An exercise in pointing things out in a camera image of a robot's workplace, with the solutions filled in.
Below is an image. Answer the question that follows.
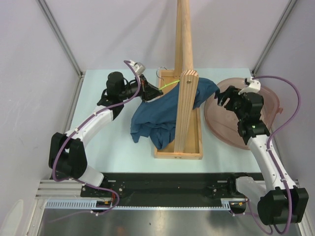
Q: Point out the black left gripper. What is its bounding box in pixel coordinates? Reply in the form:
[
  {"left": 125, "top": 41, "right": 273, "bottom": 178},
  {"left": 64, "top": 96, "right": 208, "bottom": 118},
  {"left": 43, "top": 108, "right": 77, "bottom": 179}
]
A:
[{"left": 118, "top": 74, "right": 162, "bottom": 103}]

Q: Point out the green hanger with metal hook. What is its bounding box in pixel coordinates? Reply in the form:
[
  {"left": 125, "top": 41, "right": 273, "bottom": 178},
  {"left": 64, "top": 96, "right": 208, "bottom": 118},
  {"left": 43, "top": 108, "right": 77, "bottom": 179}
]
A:
[{"left": 156, "top": 66, "right": 180, "bottom": 90}]

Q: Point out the dark blue t shirt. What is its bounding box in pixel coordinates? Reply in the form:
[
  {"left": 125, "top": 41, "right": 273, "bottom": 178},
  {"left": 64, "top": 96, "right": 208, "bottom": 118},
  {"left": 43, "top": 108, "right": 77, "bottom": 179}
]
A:
[{"left": 129, "top": 77, "right": 221, "bottom": 150}]

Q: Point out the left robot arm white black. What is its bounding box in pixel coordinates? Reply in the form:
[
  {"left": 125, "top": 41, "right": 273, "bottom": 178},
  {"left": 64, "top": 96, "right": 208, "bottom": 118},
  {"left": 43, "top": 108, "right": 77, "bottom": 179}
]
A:
[{"left": 49, "top": 72, "right": 163, "bottom": 197}]

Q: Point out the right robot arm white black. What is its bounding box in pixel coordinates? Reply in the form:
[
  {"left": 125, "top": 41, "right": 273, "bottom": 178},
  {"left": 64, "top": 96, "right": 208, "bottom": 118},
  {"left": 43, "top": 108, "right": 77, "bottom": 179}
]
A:
[{"left": 215, "top": 86, "right": 309, "bottom": 225}]

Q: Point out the pink translucent plastic bowl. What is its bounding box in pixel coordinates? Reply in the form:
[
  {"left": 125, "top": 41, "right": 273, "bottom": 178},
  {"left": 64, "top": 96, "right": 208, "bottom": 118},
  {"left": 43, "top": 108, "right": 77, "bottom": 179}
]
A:
[{"left": 204, "top": 78, "right": 283, "bottom": 149}]

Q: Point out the wooden rack with tray base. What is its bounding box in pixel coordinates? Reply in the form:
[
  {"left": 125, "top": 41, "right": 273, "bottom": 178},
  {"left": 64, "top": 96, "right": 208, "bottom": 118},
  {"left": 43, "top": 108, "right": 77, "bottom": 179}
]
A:
[{"left": 154, "top": 0, "right": 203, "bottom": 160}]

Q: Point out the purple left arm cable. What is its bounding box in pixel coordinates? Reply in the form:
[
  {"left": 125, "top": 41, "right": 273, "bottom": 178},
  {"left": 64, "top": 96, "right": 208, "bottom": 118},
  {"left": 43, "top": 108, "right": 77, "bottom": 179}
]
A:
[{"left": 51, "top": 59, "right": 143, "bottom": 184}]

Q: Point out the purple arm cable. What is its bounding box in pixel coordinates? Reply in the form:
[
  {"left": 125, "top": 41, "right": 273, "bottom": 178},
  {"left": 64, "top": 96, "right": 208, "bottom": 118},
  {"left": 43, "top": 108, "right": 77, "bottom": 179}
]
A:
[
  {"left": 248, "top": 75, "right": 302, "bottom": 234},
  {"left": 51, "top": 59, "right": 143, "bottom": 184}
]

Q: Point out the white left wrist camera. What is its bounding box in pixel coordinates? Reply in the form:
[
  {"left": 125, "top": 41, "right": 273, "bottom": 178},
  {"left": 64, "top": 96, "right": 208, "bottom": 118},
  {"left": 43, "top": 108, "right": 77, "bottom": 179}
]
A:
[{"left": 129, "top": 60, "right": 146, "bottom": 76}]

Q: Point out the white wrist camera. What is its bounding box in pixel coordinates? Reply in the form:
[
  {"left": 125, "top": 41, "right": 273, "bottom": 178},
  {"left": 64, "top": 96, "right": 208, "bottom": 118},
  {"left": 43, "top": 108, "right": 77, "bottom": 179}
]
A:
[
  {"left": 129, "top": 60, "right": 146, "bottom": 76},
  {"left": 238, "top": 77, "right": 261, "bottom": 95}
]

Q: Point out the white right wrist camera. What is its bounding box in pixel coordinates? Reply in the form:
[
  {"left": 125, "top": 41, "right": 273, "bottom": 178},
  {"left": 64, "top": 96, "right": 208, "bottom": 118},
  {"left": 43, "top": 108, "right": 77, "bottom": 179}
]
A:
[{"left": 238, "top": 77, "right": 261, "bottom": 95}]

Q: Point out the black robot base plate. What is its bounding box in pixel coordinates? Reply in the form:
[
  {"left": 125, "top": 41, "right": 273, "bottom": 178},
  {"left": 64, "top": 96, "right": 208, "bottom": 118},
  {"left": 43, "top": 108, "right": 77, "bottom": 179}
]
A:
[{"left": 80, "top": 172, "right": 265, "bottom": 207}]

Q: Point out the grey slotted cable duct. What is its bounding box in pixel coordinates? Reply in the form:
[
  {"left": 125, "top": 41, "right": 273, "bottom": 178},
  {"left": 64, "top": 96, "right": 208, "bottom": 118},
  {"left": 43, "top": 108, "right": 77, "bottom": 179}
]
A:
[{"left": 45, "top": 199, "right": 247, "bottom": 212}]

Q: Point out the right aluminium frame post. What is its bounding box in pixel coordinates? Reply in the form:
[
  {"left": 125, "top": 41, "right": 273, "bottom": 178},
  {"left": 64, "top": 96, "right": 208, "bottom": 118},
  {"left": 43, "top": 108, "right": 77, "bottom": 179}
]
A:
[{"left": 251, "top": 0, "right": 299, "bottom": 76}]

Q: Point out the aluminium frame post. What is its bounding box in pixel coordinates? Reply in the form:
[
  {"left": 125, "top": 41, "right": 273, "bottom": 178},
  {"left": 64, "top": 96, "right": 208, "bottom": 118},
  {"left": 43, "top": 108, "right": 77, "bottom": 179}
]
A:
[
  {"left": 34, "top": 0, "right": 84, "bottom": 77},
  {"left": 251, "top": 0, "right": 299, "bottom": 76}
]

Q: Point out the left aluminium frame post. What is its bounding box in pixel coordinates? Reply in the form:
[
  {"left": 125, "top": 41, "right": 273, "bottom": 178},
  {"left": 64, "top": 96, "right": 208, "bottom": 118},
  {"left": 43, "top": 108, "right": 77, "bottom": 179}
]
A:
[{"left": 34, "top": 0, "right": 84, "bottom": 77}]

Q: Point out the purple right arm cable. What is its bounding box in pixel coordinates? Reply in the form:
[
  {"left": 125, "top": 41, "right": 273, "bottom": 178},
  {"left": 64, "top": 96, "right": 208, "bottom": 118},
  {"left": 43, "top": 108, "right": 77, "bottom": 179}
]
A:
[{"left": 248, "top": 75, "right": 302, "bottom": 234}]

